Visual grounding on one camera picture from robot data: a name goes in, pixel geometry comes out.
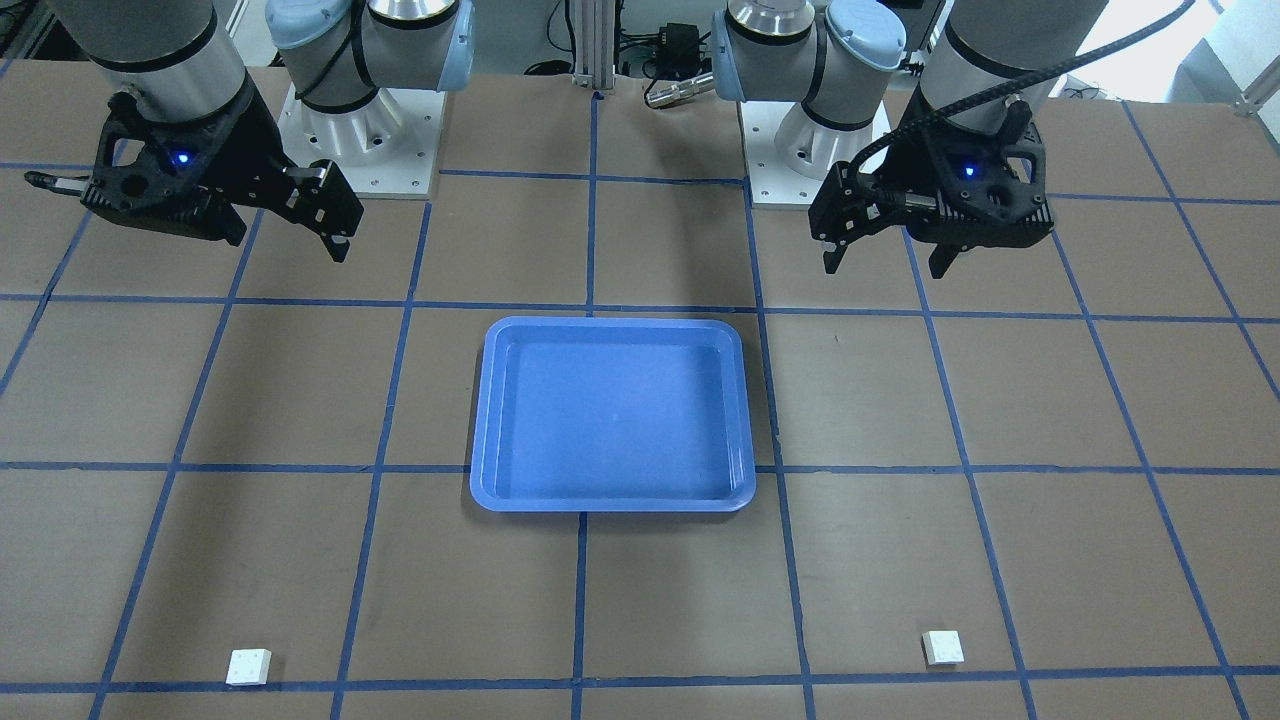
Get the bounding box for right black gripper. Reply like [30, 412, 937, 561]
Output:
[24, 88, 364, 263]

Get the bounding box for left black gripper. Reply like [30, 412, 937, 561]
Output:
[808, 100, 1055, 279]

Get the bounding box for white block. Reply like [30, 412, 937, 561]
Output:
[224, 648, 273, 687]
[922, 629, 966, 667]

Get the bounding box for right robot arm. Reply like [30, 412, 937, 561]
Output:
[24, 1, 475, 263]

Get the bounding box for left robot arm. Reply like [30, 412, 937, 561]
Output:
[710, 1, 1106, 278]

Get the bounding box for blue plastic tray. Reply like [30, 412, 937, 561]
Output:
[468, 316, 756, 512]

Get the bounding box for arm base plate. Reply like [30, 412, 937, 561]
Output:
[278, 88, 449, 200]
[739, 101, 891, 210]

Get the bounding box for black braided cable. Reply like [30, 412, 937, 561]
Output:
[852, 0, 1196, 191]

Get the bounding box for aluminium frame post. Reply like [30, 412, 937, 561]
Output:
[566, 1, 618, 95]

